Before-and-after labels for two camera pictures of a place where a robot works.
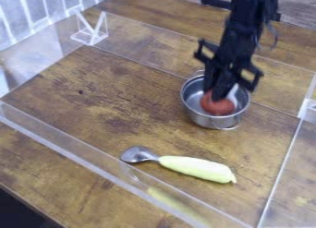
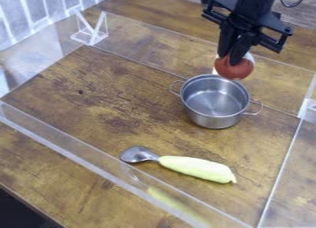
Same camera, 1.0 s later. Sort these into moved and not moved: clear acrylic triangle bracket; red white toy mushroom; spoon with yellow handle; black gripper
Moved: red white toy mushroom; black gripper
Not moved: spoon with yellow handle; clear acrylic triangle bracket
